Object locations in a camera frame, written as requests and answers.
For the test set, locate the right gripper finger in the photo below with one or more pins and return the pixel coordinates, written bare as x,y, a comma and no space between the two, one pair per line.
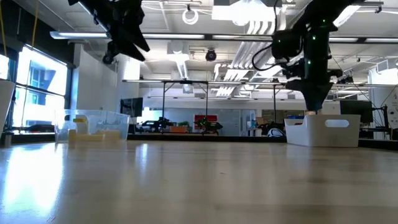
303,90
318,91

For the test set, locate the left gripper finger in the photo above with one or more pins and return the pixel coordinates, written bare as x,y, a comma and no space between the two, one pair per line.
135,39
126,49

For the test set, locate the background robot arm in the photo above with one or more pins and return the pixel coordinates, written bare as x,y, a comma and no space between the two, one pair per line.
160,124
209,125

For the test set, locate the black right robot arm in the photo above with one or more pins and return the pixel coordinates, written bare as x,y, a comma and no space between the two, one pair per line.
323,15

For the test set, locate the long ceiling light tube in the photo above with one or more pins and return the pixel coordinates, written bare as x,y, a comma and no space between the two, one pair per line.
174,36

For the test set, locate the black monitor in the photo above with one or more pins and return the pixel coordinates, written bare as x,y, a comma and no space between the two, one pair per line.
356,110
131,106

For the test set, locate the small white plastic bin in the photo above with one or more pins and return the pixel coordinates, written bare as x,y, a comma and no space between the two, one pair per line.
311,133

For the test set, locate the black metal stand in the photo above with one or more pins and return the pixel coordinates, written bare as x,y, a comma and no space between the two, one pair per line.
185,82

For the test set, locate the clear plastic bin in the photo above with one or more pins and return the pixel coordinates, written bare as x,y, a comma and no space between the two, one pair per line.
105,121

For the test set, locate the ceiling light bar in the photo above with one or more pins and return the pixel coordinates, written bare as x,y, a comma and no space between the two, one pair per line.
242,37

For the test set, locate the orange box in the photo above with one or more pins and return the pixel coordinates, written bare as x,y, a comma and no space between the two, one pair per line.
178,128

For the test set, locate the large window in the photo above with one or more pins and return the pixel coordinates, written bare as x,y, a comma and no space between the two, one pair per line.
40,93

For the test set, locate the black ceiling camera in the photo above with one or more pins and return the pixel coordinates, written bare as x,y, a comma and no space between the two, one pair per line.
108,59
211,55

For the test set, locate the red wall sign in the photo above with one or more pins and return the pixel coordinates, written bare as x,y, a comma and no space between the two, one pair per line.
211,117

